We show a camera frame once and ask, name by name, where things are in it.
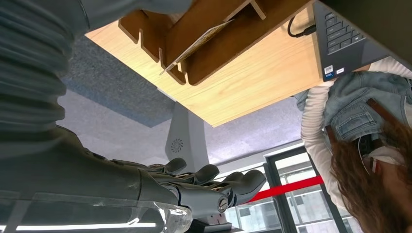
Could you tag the grey laptop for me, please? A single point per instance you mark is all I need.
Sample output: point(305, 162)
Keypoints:
point(344, 45)

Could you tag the wooden divided box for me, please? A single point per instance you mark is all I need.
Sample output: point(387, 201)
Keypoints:
point(231, 41)

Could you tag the grey kiosk stand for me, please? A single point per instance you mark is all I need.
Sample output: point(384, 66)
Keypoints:
point(186, 138)

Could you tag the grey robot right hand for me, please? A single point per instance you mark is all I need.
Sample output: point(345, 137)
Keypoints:
point(96, 180)

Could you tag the blue-grey rug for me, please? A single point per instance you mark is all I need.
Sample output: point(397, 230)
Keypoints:
point(106, 83)

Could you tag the person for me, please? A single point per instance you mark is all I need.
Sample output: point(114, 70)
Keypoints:
point(360, 115)

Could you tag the glass partition with dark frame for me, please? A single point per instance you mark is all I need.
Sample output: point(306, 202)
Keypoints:
point(309, 212)

